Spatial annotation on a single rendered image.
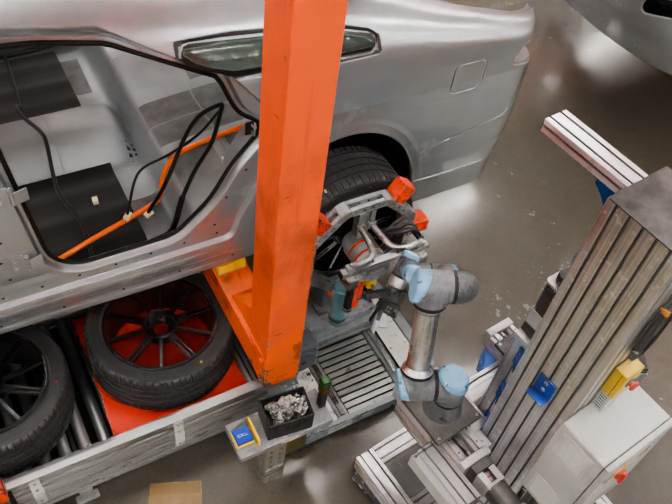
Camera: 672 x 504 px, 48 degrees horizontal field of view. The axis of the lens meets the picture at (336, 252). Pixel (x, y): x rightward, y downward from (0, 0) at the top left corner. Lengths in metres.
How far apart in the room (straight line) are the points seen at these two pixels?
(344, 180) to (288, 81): 1.16
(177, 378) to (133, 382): 0.18
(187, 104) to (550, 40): 3.69
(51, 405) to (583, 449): 2.05
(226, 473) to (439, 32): 2.16
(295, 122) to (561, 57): 4.47
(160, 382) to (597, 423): 1.75
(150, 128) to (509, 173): 2.54
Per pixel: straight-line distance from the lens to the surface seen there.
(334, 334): 3.90
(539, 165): 5.36
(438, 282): 2.55
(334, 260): 3.53
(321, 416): 3.33
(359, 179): 3.18
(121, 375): 3.38
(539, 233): 4.90
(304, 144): 2.25
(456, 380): 2.81
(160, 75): 3.89
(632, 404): 2.77
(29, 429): 3.32
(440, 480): 2.96
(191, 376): 3.36
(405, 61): 3.09
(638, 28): 5.07
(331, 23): 2.03
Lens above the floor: 3.37
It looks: 49 degrees down
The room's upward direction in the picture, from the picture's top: 10 degrees clockwise
